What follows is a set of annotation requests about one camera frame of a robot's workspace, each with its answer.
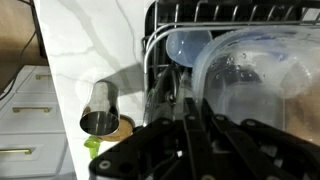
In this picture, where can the bigger clear lunch box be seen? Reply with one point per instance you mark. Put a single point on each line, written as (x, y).
(253, 66)

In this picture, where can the steel dish rack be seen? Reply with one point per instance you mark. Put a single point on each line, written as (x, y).
(233, 13)

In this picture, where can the white three drawer cabinet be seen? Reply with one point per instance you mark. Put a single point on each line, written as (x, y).
(33, 133)

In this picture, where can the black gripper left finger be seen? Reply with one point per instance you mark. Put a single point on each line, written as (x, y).
(150, 150)

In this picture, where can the stainless steel cup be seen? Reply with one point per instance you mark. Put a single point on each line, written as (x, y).
(101, 103)

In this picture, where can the round cork coaster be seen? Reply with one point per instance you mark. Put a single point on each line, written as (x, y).
(123, 131)

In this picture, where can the blue translucent bowl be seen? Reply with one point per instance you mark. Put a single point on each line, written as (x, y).
(186, 46)

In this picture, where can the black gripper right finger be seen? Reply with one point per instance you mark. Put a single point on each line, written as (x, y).
(260, 150)

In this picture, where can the round bamboo lid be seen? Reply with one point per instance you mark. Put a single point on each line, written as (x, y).
(306, 113)

